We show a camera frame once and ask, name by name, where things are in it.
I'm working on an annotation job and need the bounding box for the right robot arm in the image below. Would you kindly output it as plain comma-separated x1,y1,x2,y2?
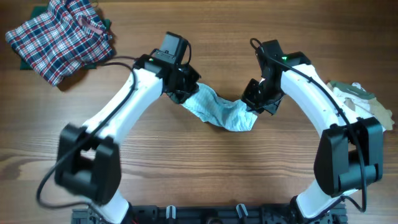
242,48,383,223

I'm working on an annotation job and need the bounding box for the beige white crumpled garment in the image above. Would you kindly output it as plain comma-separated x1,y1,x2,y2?
326,81,395,131

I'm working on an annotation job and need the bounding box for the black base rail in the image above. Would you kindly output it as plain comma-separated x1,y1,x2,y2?
70,203,348,224

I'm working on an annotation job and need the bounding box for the plaid red blue cloth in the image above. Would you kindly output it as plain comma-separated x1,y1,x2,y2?
6,0,113,86

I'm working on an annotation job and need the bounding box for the light blue striped cloth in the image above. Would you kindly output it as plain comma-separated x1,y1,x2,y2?
182,83,257,132

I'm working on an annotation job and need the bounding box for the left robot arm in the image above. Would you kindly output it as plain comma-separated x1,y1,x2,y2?
50,54,200,223

